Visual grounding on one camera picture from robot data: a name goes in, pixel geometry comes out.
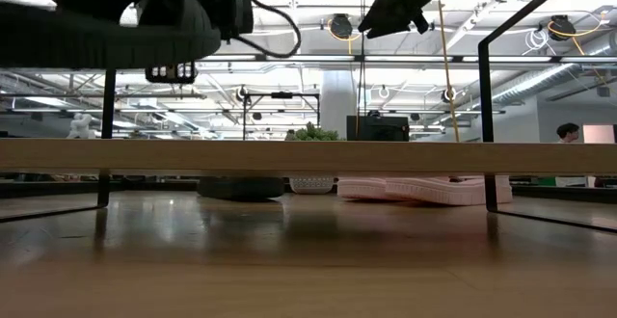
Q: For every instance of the bright display screen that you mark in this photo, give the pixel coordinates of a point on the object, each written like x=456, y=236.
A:
x=600, y=134

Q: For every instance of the white humanoid figure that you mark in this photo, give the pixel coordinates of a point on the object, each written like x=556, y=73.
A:
x=81, y=126

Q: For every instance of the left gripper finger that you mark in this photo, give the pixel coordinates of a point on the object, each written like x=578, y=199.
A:
x=171, y=73

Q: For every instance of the black background rig frame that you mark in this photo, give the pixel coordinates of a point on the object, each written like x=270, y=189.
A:
x=282, y=95

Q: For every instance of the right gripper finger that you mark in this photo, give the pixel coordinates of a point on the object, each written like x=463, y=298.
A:
x=420, y=23
x=385, y=21

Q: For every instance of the clear acrylic tray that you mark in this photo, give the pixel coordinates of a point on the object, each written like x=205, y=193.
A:
x=308, y=156

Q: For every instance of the pink slide sandal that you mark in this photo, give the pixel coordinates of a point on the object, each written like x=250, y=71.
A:
x=361, y=188
x=448, y=193

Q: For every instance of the person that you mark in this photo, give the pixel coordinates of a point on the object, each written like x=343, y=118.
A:
x=568, y=132

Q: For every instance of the black slide sandal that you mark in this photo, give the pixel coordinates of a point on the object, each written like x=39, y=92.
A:
x=241, y=189
x=96, y=43

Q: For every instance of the green ball plant in pot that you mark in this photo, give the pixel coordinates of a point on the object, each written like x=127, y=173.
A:
x=313, y=135

